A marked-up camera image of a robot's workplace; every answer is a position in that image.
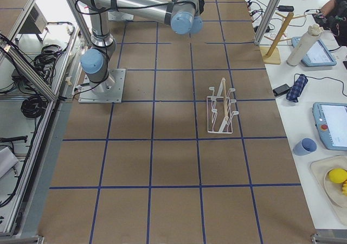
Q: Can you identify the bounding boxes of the blue cup on desk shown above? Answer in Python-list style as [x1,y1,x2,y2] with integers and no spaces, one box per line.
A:
[293,138,317,156]

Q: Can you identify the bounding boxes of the white wire cup rack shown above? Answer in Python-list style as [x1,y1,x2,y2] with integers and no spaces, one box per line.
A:
[206,77,239,134]

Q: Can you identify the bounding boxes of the aluminium frame post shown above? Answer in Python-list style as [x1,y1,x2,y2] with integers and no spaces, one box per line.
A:
[254,0,280,46]

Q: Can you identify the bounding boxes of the blue plaid folded umbrella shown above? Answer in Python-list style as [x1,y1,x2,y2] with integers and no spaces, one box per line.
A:
[286,74,308,103]

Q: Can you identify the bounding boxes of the coiled black cables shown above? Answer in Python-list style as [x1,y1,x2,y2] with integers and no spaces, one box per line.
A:
[21,94,47,119]

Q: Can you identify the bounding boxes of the blue teach pendant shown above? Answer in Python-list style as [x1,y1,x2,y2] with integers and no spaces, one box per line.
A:
[312,102,346,151]
[301,36,337,67]

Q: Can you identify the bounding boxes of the yellow toy lemon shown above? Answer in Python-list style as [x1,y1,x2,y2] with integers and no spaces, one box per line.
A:
[328,168,347,184]

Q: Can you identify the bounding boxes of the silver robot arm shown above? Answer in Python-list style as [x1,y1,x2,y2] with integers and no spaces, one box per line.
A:
[67,0,204,104]

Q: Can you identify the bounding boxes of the person in black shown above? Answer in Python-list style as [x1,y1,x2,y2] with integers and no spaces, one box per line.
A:
[321,0,346,46]

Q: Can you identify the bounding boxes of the black power adapter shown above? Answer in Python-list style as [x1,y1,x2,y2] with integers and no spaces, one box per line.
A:
[273,84,291,97]

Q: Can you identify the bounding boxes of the wooden mug tree stand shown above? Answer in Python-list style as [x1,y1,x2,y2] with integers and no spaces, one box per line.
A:
[260,12,305,65]

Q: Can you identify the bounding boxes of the white cylindrical bottle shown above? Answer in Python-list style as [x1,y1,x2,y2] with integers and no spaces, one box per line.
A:
[286,23,324,66]

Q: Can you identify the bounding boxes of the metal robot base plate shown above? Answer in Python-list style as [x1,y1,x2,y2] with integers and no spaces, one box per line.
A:
[78,69,126,104]

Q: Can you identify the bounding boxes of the beige tray with bowl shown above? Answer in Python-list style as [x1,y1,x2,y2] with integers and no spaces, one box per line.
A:
[310,156,346,226]

